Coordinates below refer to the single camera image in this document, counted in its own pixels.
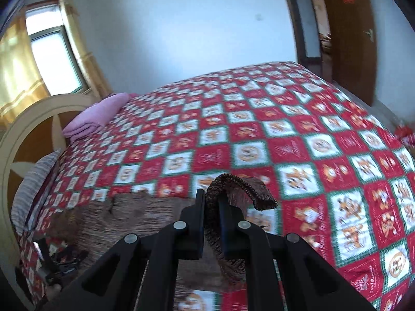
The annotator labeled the striped grey pillow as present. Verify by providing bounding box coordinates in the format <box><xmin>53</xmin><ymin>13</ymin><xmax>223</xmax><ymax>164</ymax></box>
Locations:
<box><xmin>11</xmin><ymin>149</ymin><xmax>62</xmax><ymax>237</ymax></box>

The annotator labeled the brown knitted sweater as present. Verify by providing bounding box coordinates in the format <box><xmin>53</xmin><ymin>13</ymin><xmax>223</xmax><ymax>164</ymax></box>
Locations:
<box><xmin>45</xmin><ymin>173</ymin><xmax>278</xmax><ymax>295</ymax></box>

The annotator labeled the brown wooden door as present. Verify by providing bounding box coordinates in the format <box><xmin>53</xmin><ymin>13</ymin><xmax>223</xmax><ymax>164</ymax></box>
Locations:
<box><xmin>324</xmin><ymin>0</ymin><xmax>377</xmax><ymax>105</ymax></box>

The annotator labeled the folded pink blanket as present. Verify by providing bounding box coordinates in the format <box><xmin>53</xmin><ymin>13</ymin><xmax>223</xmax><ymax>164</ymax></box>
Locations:
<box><xmin>62</xmin><ymin>93</ymin><xmax>132</xmax><ymax>143</ymax></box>

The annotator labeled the cream and brown headboard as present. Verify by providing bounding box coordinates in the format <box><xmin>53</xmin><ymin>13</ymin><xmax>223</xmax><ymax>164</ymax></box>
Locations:
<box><xmin>1</xmin><ymin>93</ymin><xmax>97</xmax><ymax>310</ymax></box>

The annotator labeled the yellow curtain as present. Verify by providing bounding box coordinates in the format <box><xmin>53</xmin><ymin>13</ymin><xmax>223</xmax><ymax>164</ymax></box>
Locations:
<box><xmin>1</xmin><ymin>0</ymin><xmax>112</xmax><ymax>128</ymax></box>

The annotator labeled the red checkered cartoon bedspread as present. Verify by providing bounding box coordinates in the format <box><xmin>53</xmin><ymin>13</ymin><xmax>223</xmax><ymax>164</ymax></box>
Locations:
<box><xmin>35</xmin><ymin>62</ymin><xmax>414</xmax><ymax>310</ymax></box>

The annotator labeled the metal door handle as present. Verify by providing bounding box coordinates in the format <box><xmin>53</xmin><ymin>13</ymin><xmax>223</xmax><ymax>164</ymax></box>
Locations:
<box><xmin>364</xmin><ymin>29</ymin><xmax>374</xmax><ymax>43</ymax></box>

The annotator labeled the window with bright light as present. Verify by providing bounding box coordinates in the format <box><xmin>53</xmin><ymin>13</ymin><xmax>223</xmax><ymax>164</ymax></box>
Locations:
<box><xmin>25</xmin><ymin>4</ymin><xmax>88</xmax><ymax>96</ymax></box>

